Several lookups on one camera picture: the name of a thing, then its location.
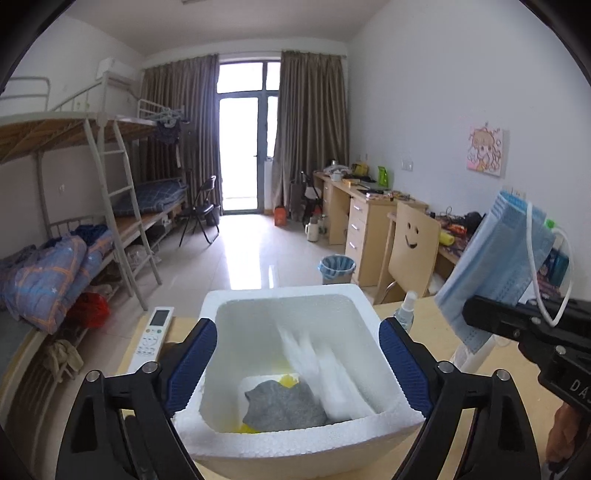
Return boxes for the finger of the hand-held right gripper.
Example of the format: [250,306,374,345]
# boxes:
[462,294,591,346]

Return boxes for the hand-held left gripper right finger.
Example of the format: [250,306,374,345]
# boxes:
[377,316,542,480]

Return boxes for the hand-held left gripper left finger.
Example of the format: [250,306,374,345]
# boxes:
[54,316,219,480]

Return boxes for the blue face mask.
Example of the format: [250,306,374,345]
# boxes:
[436,189,575,354]

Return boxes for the white tissue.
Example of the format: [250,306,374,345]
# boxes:
[277,323,377,423]

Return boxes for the grey cloth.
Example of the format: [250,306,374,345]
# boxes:
[243,381,328,430]

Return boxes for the white foam box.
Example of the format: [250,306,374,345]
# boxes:
[173,284,426,480]

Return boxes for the person's right hand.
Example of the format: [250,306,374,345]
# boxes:
[546,402,586,466]

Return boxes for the white remote control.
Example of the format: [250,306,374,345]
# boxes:
[127,306,176,374]

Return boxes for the clear spray bottle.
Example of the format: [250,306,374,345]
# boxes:
[394,291,419,333]

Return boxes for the row of toiletry bottles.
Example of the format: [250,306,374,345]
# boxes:
[540,219,572,282]

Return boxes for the red bag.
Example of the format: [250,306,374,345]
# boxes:
[69,292,112,329]

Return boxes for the trash bin with blue bag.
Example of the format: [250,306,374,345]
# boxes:
[318,255,357,286]

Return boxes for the wooden chair with smiley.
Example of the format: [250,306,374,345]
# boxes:
[373,200,441,305]

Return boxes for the beige cloth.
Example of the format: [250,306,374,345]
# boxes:
[44,339,84,381]

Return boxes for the wooden desk with drawers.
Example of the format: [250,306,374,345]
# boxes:
[313,171,430,288]

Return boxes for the metal bunk bed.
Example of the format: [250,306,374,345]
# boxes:
[0,76,162,416]
[108,97,195,259]

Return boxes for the black folding chair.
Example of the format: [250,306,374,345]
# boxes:
[179,175,221,246]

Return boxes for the blue patchwork quilt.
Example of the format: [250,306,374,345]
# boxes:
[0,224,116,334]

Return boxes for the blue checked bedding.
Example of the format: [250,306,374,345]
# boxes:
[113,179,188,217]

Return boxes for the glass balcony door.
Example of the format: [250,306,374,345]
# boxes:
[217,60,281,215]

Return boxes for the hanging dark clothes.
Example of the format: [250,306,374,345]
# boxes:
[154,108,185,144]

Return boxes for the brown curtain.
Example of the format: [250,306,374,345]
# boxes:
[141,54,220,217]
[271,51,349,213]

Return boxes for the white air conditioner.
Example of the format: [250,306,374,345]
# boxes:
[95,58,137,86]

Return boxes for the pink wall poster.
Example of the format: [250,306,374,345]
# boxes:
[466,126,509,177]

